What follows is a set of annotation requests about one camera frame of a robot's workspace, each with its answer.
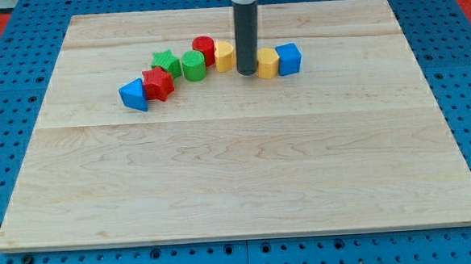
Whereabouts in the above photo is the yellow hexagon block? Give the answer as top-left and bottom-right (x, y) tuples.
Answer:
(256, 48), (280, 79)

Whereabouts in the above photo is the blue cube block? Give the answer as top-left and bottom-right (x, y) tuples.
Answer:
(275, 44), (302, 76)

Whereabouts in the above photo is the yellow half-round block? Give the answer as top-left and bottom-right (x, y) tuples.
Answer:
(215, 40), (236, 73)

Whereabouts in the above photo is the green cylinder block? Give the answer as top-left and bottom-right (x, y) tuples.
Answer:
(181, 50), (206, 82)

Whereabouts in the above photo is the red star block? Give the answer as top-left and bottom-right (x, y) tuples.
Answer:
(142, 66), (174, 102)

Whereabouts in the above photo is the red cylinder block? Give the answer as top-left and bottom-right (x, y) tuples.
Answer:
(191, 36), (215, 66)

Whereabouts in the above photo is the green star block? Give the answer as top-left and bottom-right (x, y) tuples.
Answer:
(151, 49), (182, 78)

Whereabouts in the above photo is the blue triangle block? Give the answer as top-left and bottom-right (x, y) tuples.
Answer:
(118, 78), (148, 111)

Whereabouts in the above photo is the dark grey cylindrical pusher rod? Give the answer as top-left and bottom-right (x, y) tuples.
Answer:
(233, 2), (258, 76)

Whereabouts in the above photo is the light wooden board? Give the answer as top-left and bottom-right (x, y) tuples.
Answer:
(0, 0), (471, 254)

